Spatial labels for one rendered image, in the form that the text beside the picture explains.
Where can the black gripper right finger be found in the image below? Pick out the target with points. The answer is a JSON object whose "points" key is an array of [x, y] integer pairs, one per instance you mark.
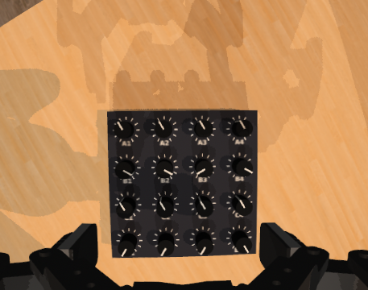
{"points": [[295, 266]]}

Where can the black knob box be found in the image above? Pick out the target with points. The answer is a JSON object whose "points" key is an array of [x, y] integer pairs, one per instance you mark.
{"points": [[193, 175]]}

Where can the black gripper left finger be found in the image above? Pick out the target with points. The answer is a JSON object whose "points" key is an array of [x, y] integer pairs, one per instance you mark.
{"points": [[66, 274]]}

